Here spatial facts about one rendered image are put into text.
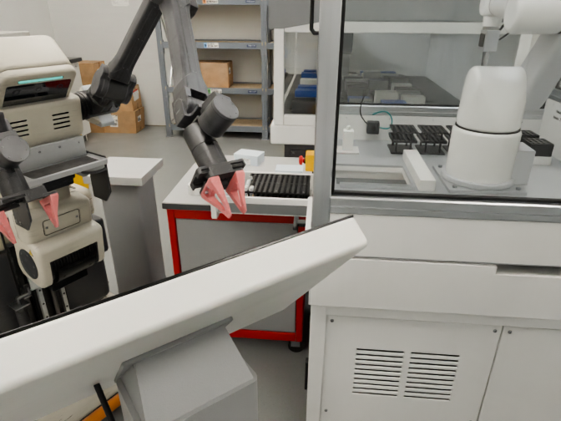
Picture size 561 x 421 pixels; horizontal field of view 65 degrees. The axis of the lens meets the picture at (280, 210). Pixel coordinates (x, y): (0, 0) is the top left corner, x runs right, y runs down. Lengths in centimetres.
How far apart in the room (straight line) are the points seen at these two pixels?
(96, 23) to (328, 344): 553
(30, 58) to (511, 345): 143
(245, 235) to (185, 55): 94
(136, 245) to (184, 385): 174
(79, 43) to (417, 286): 576
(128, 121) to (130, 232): 371
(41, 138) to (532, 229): 130
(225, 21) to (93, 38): 169
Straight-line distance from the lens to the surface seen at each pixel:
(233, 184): 86
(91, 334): 47
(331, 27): 88
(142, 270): 236
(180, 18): 112
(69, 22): 642
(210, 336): 61
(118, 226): 228
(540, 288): 117
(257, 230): 176
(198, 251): 187
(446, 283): 110
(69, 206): 154
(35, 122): 144
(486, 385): 136
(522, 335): 126
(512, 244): 109
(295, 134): 231
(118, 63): 139
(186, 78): 97
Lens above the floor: 147
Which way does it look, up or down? 25 degrees down
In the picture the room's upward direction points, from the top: straight up
